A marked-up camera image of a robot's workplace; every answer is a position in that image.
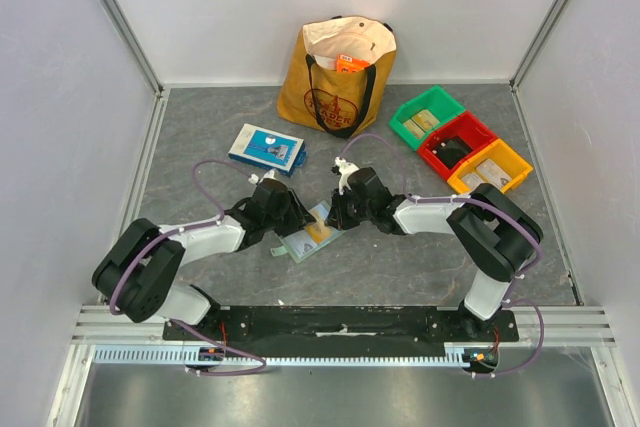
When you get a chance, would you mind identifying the yellow plastic bin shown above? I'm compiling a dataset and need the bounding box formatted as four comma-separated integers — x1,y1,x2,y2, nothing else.
447,139,533,194

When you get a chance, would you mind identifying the gold credit card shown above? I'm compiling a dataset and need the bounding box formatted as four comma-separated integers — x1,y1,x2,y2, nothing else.
305,220,334,245

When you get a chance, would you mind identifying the slotted cable duct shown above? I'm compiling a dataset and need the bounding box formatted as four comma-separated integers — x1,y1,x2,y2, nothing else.
93,345,470,368

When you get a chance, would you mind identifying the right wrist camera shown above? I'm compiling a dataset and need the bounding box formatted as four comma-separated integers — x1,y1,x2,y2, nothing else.
331,156,359,195

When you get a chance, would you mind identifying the blue white product box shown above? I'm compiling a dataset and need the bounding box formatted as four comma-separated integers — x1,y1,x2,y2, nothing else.
228,123,307,177

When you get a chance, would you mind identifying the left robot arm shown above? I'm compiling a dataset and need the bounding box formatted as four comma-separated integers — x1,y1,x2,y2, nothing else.
92,178,315,340

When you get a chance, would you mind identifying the orange box in bag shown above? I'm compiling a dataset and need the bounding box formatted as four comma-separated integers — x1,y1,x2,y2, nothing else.
335,54,370,73

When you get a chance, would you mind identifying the brown tote bag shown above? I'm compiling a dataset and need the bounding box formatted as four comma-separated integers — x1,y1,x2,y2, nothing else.
277,16,397,139

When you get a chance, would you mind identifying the green plastic bin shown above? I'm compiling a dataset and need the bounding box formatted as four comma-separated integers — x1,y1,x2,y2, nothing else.
389,86,465,151

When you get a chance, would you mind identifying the green card holder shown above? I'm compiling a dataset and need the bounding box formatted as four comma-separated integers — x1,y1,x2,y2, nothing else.
270,201,343,263

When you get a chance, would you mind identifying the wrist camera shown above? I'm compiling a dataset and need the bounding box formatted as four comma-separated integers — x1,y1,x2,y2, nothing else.
331,156,359,195
248,169,283,187

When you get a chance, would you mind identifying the gold card in green bin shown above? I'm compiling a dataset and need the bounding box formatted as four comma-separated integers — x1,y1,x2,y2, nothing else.
411,109,440,132

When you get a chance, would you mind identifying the silver card in yellow bin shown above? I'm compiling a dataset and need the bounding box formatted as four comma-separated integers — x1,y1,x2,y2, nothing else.
476,158,512,189

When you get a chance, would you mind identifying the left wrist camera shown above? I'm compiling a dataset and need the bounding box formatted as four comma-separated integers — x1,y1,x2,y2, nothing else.
248,169,283,187

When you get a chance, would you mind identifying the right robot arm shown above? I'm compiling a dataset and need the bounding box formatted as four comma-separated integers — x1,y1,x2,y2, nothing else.
325,157,543,341

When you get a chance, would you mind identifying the red plastic bin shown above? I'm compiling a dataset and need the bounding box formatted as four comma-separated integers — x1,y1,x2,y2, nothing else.
417,111,498,180

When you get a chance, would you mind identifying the black credit card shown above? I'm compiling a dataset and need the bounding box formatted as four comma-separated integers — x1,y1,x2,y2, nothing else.
433,136,472,169

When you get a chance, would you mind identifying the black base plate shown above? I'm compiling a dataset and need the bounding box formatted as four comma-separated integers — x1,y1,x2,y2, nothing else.
193,306,519,343

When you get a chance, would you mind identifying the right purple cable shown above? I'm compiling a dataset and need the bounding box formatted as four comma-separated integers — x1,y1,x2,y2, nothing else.
337,133,546,379

